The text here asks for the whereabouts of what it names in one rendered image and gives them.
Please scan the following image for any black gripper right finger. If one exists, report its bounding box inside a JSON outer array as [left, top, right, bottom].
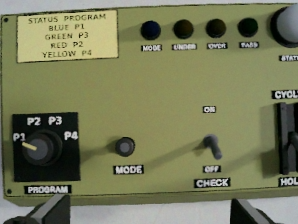
[[230, 199, 284, 224]]

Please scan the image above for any olive green control panel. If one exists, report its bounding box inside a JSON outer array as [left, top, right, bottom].
[[0, 3, 298, 207]]

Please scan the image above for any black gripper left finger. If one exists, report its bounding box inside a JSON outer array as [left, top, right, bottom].
[[3, 194, 70, 224]]

